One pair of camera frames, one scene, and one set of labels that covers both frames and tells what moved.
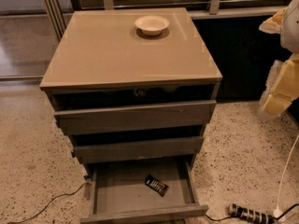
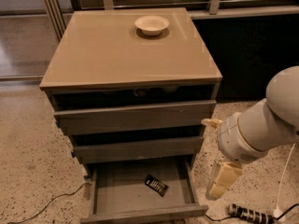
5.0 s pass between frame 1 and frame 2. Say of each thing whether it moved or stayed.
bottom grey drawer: stayed
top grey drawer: stayed
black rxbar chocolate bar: stayed
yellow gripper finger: moved
